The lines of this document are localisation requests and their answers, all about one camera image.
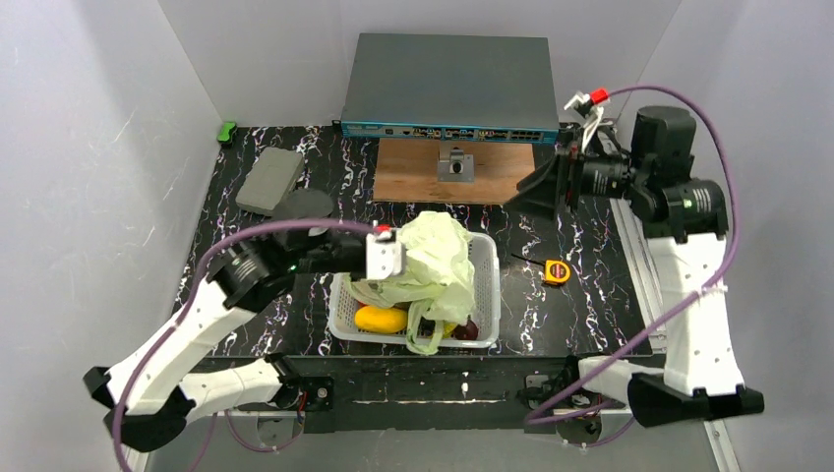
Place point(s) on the grey rectangular case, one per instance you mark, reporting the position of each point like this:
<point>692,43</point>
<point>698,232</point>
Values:
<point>271,179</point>

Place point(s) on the brown wooden board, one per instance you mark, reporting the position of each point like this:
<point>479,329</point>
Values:
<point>406,172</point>

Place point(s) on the dark red fake fruit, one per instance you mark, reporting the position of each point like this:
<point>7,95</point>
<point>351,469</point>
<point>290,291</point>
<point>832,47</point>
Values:
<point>466,332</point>

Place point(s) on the light green plastic bag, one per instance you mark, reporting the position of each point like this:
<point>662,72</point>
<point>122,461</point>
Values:
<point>437,283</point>

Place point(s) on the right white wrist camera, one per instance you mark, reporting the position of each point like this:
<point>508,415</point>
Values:
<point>590,106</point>

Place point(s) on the yellow tape measure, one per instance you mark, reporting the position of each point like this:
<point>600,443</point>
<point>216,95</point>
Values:
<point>556,273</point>

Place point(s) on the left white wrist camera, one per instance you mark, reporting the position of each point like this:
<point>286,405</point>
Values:
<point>385,255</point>

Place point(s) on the green black small tool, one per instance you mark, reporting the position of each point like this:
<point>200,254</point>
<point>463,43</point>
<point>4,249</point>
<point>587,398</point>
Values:
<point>226,134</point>

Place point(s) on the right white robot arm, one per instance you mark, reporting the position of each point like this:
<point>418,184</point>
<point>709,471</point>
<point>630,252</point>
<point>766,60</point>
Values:
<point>685,224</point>

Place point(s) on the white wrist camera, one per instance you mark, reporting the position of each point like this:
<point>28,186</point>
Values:
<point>590,106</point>
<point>385,255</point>

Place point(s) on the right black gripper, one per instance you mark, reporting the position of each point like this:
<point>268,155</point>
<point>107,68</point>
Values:
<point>572,179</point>

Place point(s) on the white plastic basket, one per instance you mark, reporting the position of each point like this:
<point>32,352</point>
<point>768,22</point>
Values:
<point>486,313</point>

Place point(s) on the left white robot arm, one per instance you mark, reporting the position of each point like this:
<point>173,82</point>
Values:
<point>154,393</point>

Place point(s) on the grey network switch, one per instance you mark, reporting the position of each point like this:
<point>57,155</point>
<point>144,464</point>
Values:
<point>451,87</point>

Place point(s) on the yellow fake mango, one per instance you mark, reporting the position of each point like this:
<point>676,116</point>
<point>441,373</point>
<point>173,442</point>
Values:
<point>381,320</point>

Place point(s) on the black base frame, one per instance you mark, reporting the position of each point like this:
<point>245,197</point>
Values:
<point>411,393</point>

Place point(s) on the small metal bracket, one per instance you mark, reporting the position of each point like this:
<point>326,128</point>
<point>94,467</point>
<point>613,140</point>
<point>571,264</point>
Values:
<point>455,166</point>

